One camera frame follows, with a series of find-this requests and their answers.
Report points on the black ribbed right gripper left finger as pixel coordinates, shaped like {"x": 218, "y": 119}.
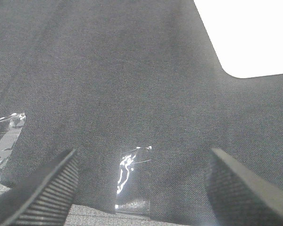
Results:
{"x": 45, "y": 197}

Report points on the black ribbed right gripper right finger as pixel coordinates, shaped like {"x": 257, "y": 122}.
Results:
{"x": 238, "y": 196}

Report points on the clear tape strip left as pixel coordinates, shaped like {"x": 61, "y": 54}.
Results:
{"x": 10, "y": 129}

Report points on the clear tape strip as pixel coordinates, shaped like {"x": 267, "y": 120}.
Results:
{"x": 10, "y": 129}
{"x": 132, "y": 179}

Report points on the clear tape strip middle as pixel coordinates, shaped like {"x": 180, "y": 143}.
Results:
{"x": 132, "y": 179}

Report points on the black fabric table cloth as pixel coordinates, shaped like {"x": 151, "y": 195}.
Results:
{"x": 106, "y": 76}

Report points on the cream plastic storage box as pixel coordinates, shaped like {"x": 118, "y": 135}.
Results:
{"x": 247, "y": 35}

